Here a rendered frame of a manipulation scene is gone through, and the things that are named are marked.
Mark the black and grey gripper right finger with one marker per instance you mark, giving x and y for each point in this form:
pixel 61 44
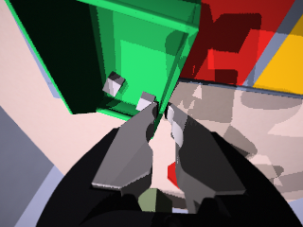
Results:
pixel 209 167

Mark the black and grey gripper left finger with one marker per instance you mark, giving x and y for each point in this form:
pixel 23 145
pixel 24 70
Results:
pixel 119 163

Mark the red bin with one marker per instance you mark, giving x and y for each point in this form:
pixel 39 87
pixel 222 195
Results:
pixel 171 174

